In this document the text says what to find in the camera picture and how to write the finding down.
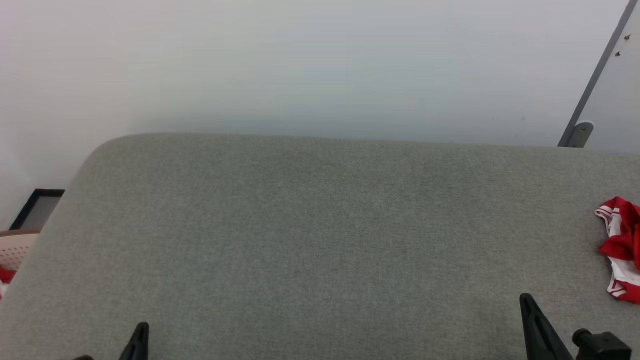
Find black framed panel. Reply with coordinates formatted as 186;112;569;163
9;189;66;231

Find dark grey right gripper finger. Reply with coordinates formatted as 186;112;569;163
519;293;575;360

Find red clothes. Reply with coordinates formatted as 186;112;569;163
0;266;17;301

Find grey fabric sofa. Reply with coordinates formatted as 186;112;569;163
0;132;640;360

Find red Bulls basketball jersey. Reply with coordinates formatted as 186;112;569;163
594;196;640;305

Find beige perforated laundry basket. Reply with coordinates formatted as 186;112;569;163
0;230;42;273

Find grey metal post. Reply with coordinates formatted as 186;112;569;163
557;0;640;149

